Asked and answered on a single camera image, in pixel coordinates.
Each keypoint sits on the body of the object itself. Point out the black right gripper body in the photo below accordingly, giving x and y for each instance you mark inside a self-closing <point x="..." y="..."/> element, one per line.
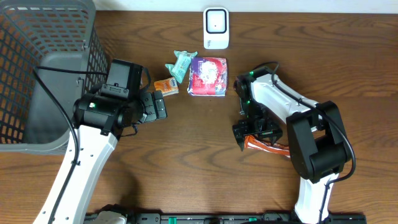
<point x="263" y="127"/>

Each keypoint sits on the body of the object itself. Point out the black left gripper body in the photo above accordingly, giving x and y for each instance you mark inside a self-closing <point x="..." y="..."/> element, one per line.
<point x="148" y="106"/>

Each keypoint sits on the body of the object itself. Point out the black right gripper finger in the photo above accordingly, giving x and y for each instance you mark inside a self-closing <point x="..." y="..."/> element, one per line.
<point x="241" y="143"/>
<point x="274" y="139"/>

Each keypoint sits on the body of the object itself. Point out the orange red snack bar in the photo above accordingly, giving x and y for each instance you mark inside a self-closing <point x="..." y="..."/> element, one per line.
<point x="251" y="142"/>

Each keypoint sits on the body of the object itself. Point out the small orange box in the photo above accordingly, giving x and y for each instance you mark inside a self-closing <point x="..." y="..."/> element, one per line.
<point x="167" y="87"/>

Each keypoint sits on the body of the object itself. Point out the mint green snack packet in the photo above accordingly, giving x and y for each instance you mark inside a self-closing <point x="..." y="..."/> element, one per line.
<point x="180" y="67"/>

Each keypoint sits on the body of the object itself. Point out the purple red tissue pack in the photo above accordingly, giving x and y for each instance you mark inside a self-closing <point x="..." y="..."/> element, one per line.
<point x="208" y="77"/>

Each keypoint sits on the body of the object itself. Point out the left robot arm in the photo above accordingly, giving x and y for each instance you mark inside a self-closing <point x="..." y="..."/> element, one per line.
<point x="99" y="124"/>

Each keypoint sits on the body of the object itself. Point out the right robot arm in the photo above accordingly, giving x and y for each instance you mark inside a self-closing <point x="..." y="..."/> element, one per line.
<point x="309" y="133"/>

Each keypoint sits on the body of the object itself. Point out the grey plastic mesh basket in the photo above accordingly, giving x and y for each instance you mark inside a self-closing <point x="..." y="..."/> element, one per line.
<point x="50" y="57"/>

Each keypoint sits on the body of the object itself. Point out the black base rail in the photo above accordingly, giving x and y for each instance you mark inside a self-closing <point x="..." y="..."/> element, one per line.
<point x="155" y="218"/>

